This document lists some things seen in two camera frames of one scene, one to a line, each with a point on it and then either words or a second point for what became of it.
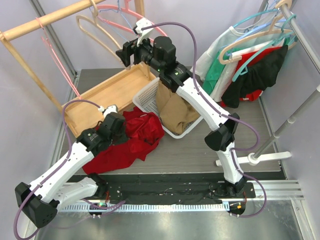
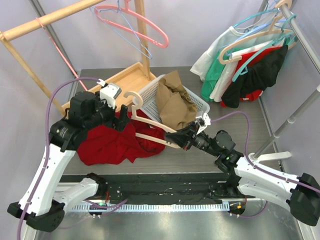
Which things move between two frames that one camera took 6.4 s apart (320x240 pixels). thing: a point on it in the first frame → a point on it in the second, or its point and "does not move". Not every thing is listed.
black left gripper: [124, 137] → [119, 123]
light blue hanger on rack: [269, 24] does not move
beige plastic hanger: [94, 20] → [149, 123]
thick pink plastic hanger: [126, 8] does not move
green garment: [215, 69] does not move
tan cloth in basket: [175, 112] does not move
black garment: [262, 73] does not move
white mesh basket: [147, 98] does not move
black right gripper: [125, 54] → [187, 134]
